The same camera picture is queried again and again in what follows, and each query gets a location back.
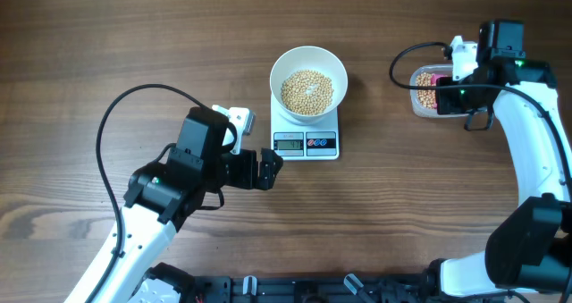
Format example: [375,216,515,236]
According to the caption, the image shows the soybeans in bowl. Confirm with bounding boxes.
[281,70,333,115]

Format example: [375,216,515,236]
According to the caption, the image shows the white digital kitchen scale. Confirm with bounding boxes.
[271,97,340,161]

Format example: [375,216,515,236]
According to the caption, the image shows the white bowl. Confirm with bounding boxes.
[269,46,349,123]

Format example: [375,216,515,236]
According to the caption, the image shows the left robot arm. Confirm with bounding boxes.
[67,106,283,302]

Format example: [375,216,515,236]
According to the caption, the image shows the soybeans pile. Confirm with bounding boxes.
[416,72,437,110]

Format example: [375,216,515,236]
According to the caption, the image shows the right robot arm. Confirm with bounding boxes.
[423,20,571,301]

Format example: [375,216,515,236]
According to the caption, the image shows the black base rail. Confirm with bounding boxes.
[130,263,442,303]

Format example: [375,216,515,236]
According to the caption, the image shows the left black cable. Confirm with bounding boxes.
[84,83,211,303]

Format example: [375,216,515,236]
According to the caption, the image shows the pink measuring scoop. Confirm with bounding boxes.
[430,73,451,87]

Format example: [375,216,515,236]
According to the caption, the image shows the clear plastic container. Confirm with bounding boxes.
[409,64,463,118]

